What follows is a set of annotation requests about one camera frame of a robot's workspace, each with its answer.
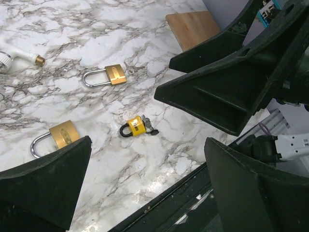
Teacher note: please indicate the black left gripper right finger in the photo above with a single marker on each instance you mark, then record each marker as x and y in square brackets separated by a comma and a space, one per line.
[254, 197]

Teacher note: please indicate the blue network switch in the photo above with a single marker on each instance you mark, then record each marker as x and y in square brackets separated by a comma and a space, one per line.
[268, 11]

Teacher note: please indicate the wooden board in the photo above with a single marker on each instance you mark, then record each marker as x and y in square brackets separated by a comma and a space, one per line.
[191, 29]

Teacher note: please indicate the keys of yellow padlock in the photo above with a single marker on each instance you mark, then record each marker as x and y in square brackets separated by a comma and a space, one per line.
[146, 122]

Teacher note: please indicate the yellow black padlock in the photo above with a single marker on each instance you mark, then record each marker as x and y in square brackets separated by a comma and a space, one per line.
[136, 127]

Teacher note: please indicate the silver keys of long padlock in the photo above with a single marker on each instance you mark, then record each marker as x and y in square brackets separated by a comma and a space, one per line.
[132, 69]

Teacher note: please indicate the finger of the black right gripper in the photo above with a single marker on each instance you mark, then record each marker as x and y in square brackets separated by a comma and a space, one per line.
[219, 46]
[274, 65]

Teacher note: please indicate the small brass padlock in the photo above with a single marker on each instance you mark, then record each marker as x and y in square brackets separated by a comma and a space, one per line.
[63, 135]

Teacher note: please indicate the long-shackle brass padlock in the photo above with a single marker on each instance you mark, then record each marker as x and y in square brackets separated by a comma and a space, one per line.
[114, 73]

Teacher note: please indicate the black front rail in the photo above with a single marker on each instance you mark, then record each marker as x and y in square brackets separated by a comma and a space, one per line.
[191, 205]

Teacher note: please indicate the white plastic tap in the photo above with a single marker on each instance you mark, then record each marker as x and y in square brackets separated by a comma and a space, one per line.
[9, 55]

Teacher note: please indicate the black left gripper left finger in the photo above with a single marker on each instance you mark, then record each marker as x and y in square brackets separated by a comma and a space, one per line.
[41, 195]

